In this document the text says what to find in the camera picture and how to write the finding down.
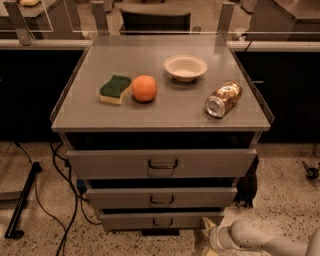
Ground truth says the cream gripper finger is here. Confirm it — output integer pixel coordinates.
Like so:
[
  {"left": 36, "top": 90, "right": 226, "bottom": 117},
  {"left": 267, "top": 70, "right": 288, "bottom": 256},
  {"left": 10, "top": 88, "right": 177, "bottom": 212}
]
[{"left": 202, "top": 217, "right": 217, "bottom": 231}]

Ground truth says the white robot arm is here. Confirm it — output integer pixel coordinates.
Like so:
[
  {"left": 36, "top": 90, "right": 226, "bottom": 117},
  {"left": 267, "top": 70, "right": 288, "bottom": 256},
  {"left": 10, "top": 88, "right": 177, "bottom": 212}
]
[{"left": 202, "top": 217, "right": 320, "bottom": 256}]

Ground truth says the grey top drawer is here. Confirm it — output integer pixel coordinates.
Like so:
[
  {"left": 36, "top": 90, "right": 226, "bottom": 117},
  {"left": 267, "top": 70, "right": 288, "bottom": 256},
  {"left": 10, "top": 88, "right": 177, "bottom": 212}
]
[{"left": 67, "top": 149, "right": 257, "bottom": 180}]

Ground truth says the grey drawer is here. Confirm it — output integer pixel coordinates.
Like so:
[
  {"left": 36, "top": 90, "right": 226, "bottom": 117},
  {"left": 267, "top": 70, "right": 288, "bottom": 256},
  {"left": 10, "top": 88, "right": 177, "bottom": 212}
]
[
  {"left": 100, "top": 212, "right": 224, "bottom": 231},
  {"left": 67, "top": 149, "right": 257, "bottom": 180},
  {"left": 87, "top": 187, "right": 237, "bottom": 209}
]

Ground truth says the grey middle drawer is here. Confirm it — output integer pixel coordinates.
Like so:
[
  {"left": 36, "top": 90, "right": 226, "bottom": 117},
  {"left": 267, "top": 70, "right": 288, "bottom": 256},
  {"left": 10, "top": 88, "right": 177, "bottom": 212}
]
[{"left": 87, "top": 187, "right": 237, "bottom": 209}]

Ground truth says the grey bottom drawer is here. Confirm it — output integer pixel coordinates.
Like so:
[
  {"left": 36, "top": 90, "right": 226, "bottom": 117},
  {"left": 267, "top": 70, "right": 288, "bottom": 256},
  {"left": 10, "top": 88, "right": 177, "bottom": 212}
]
[{"left": 100, "top": 212, "right": 224, "bottom": 231}]

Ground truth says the grey drawer cabinet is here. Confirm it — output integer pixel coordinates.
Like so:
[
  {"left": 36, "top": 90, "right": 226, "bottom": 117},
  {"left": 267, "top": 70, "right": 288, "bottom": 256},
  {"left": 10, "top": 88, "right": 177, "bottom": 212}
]
[{"left": 51, "top": 34, "right": 273, "bottom": 219}]

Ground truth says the black caster wheel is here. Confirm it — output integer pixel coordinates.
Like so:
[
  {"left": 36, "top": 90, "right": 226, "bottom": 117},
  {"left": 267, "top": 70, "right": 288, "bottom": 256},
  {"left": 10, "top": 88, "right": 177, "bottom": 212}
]
[{"left": 302, "top": 161, "right": 319, "bottom": 180}]

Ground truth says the gold soda can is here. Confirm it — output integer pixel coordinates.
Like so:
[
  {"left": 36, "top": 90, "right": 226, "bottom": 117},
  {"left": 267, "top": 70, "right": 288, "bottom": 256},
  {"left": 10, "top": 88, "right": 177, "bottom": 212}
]
[{"left": 204, "top": 82, "right": 242, "bottom": 118}]

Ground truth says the orange fruit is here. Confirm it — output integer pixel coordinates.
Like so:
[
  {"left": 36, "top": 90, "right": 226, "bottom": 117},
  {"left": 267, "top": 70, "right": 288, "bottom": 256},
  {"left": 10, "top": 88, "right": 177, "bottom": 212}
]
[{"left": 132, "top": 75, "right": 157, "bottom": 102}]

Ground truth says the white bowl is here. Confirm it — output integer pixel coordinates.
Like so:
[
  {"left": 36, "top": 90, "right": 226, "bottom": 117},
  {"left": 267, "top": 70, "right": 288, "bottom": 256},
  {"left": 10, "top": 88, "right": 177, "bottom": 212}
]
[{"left": 164, "top": 55, "right": 208, "bottom": 82}]

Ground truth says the green yellow sponge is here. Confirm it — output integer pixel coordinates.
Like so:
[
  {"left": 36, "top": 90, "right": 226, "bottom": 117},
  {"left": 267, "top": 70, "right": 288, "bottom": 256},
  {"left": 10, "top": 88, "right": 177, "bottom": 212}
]
[{"left": 99, "top": 75, "right": 131, "bottom": 105}]

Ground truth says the black floor stand bar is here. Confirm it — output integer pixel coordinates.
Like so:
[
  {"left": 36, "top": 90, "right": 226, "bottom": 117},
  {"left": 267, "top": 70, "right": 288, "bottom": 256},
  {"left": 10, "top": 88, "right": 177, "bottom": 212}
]
[{"left": 4, "top": 162, "right": 42, "bottom": 239}]

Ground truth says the black chair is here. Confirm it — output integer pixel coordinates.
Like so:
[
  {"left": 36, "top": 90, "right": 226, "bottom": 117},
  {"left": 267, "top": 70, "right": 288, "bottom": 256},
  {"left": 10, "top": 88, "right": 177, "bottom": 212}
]
[{"left": 119, "top": 9, "right": 191, "bottom": 35}]

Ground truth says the black floor cable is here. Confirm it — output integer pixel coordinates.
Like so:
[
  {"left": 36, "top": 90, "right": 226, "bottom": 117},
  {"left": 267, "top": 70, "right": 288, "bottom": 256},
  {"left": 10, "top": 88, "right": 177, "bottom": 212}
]
[{"left": 13, "top": 141, "right": 103, "bottom": 256}]

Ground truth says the grey metal post right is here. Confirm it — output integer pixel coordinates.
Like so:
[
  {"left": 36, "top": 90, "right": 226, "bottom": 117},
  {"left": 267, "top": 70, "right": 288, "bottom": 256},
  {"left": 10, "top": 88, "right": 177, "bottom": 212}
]
[{"left": 217, "top": 2, "right": 234, "bottom": 34}]

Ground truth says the grey metal post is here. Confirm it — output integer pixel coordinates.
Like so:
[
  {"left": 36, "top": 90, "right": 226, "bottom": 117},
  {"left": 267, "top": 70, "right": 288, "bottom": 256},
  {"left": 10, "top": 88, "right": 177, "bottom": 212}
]
[
  {"left": 91, "top": 1, "right": 109, "bottom": 35},
  {"left": 3, "top": 0, "right": 34, "bottom": 46},
  {"left": 217, "top": 2, "right": 234, "bottom": 34}
]

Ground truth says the grey metal post middle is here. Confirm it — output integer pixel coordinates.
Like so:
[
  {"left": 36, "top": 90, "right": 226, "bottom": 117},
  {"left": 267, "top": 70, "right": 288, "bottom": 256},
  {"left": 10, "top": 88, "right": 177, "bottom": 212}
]
[{"left": 91, "top": 1, "right": 109, "bottom": 35}]

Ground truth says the grey metal post left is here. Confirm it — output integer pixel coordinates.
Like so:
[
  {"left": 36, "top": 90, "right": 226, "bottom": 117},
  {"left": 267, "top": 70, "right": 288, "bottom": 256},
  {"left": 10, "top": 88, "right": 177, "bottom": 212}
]
[{"left": 3, "top": 0, "right": 34, "bottom": 46}]

